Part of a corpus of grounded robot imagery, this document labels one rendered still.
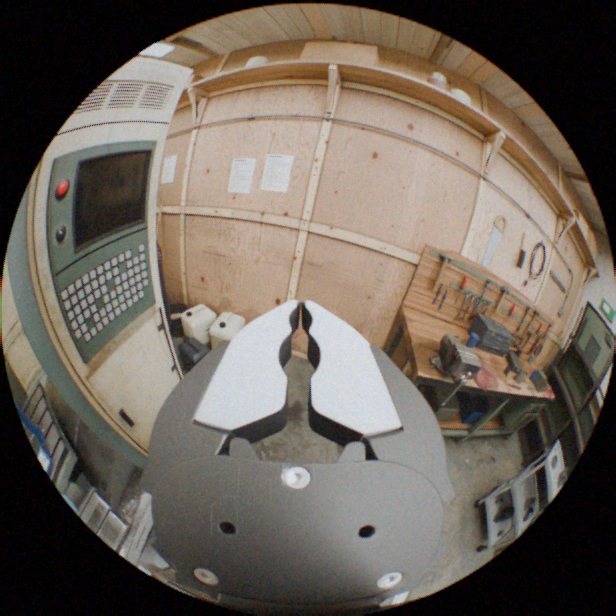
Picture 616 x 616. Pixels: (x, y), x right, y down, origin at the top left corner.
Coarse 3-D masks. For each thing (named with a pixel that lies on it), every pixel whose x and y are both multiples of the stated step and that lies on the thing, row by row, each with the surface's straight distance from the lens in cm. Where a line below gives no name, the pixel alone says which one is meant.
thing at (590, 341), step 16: (608, 304) 374; (592, 320) 378; (576, 336) 382; (592, 336) 372; (608, 336) 363; (576, 352) 376; (592, 352) 368; (608, 352) 363; (576, 368) 372; (608, 368) 360; (576, 384) 369; (592, 384) 362; (560, 400) 376; (576, 400) 366; (560, 416) 374
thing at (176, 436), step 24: (216, 360) 8; (192, 384) 8; (168, 408) 7; (192, 408) 7; (168, 432) 7; (192, 432) 7; (216, 432) 6; (168, 456) 7; (192, 456) 6; (144, 480) 7
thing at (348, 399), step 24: (312, 312) 10; (312, 336) 9; (336, 336) 9; (360, 336) 9; (312, 360) 9; (336, 360) 8; (360, 360) 8; (312, 384) 7; (336, 384) 7; (360, 384) 7; (384, 384) 8; (312, 408) 7; (336, 408) 7; (360, 408) 7; (384, 408) 7; (336, 432) 7; (360, 432) 6; (384, 432) 7
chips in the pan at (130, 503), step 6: (138, 474) 102; (132, 480) 102; (138, 480) 100; (132, 486) 103; (138, 486) 100; (132, 492) 103; (126, 498) 104; (132, 498) 102; (138, 498) 101; (126, 504) 104; (132, 504) 102; (138, 504) 101; (126, 510) 105; (132, 510) 103; (126, 516) 107; (132, 516) 103
